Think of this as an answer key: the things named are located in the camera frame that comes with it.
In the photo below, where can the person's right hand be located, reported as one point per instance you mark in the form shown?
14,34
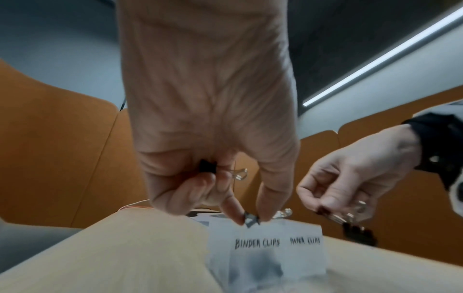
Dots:
361,168

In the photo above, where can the person's left hand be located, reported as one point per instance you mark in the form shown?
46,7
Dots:
206,94

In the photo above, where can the black binder clip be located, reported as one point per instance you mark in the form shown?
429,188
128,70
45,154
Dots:
208,166
251,220
360,234

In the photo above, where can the black right wristband marker tiles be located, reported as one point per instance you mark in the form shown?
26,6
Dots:
439,143

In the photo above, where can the ceiling light strip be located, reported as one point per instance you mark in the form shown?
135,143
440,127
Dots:
379,58

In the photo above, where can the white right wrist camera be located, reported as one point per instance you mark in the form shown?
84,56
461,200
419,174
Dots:
457,197

